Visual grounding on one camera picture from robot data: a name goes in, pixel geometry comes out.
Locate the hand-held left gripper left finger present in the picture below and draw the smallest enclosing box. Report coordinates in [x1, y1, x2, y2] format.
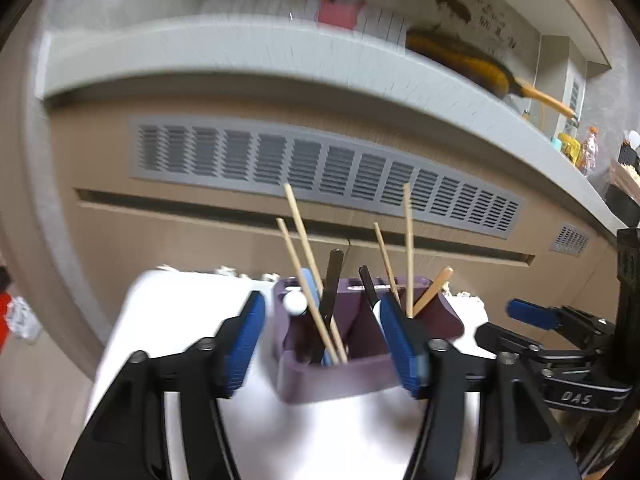
[61, 290, 267, 480]

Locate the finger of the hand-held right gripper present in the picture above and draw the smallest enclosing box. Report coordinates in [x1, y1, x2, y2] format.
[474, 322, 551, 363]
[506, 298, 617, 343]

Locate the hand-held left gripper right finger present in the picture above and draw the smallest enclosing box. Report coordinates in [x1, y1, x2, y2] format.
[379, 295, 576, 480]

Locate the purple utensil holder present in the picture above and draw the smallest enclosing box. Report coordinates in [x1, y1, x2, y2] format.
[272, 275, 466, 405]

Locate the blue plastic spoon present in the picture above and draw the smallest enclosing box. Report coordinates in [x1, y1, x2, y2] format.
[299, 267, 332, 367]

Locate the wooden chopstick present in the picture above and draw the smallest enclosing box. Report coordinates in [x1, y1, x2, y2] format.
[276, 218, 341, 366]
[412, 266, 454, 318]
[283, 183, 349, 364]
[403, 182, 415, 318]
[374, 222, 403, 311]

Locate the black utensil handle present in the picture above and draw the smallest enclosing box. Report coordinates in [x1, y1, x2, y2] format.
[307, 249, 345, 364]

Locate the black plastic utensil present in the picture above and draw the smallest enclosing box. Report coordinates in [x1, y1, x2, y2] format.
[358, 265, 383, 311]

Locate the small grey vent grille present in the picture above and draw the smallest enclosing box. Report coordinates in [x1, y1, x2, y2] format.
[548, 223, 591, 259]

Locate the black box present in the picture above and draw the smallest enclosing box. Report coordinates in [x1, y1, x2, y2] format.
[605, 182, 640, 226]

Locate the brown cardboard box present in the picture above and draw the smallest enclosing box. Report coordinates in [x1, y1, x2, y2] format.
[606, 159, 640, 193]

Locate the orange drink bottle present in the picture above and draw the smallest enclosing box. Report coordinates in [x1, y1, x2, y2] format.
[577, 126, 600, 177]

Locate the yellow packet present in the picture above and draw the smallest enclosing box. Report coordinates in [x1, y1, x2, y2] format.
[557, 132, 581, 163]

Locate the long grey vent grille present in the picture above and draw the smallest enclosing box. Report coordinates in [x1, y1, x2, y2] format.
[127, 115, 528, 241]

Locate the crumpled white wrapper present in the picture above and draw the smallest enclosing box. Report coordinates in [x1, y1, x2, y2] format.
[10, 297, 44, 344]

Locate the red printed bag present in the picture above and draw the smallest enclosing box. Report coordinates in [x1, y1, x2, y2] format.
[0, 290, 15, 333]

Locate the yellow frying pan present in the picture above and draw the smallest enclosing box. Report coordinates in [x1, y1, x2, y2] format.
[404, 27, 578, 121]

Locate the grey counter ledge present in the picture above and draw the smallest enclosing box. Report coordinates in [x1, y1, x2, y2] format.
[35, 12, 628, 235]

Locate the wall poster with dark writing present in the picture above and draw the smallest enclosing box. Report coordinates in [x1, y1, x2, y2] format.
[432, 0, 523, 58]

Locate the wall poster pink-dressed figure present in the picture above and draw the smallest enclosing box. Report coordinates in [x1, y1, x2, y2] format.
[280, 0, 416, 46]

